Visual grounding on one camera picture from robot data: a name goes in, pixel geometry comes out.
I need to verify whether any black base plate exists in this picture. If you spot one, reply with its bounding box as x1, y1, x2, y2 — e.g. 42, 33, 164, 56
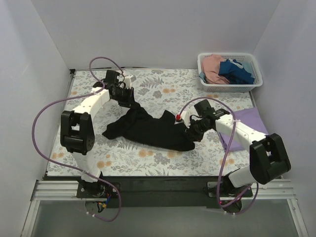
76, 175, 255, 208

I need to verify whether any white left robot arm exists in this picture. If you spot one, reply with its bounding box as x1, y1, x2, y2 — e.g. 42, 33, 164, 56
60, 70, 136, 198

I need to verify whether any black t shirt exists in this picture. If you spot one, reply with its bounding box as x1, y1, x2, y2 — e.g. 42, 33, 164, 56
102, 102, 195, 152

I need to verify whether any pink t shirt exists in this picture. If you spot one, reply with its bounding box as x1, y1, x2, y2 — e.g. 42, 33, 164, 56
201, 54, 229, 84

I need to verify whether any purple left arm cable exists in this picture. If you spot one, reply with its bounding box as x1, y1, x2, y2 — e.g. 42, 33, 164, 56
31, 56, 122, 222

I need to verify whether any floral patterned table mat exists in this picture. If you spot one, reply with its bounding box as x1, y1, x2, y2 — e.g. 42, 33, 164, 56
46, 69, 275, 177

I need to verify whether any blue t shirt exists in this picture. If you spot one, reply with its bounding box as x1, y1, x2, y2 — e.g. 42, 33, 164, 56
218, 58, 255, 84

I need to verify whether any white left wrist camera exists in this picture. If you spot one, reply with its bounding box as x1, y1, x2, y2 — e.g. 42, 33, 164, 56
123, 75, 136, 89

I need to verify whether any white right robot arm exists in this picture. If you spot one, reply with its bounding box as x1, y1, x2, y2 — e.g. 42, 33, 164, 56
176, 97, 291, 198

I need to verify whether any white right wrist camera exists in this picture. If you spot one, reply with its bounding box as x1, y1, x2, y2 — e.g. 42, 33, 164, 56
175, 110, 191, 128

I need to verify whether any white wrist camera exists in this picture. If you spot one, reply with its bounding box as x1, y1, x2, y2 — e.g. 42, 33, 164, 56
123, 75, 136, 89
175, 110, 191, 128

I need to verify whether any aluminium frame rail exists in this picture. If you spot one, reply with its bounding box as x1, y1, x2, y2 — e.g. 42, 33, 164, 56
21, 179, 308, 237

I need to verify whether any folded purple t shirt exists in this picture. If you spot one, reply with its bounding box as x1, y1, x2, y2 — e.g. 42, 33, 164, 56
218, 107, 268, 151

